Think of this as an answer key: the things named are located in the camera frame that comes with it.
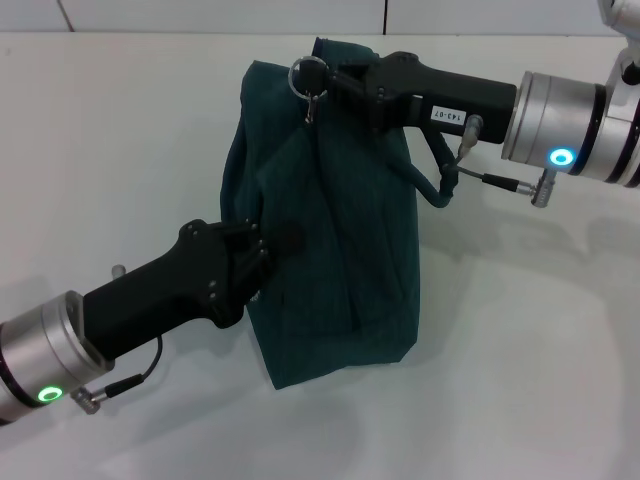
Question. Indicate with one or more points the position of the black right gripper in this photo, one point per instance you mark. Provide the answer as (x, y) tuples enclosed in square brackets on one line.
[(440, 95)]

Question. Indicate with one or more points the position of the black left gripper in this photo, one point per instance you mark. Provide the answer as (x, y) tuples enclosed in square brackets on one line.
[(160, 295)]

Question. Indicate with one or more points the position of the dark teal insulated lunch bag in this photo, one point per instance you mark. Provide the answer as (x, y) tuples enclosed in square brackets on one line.
[(350, 280)]

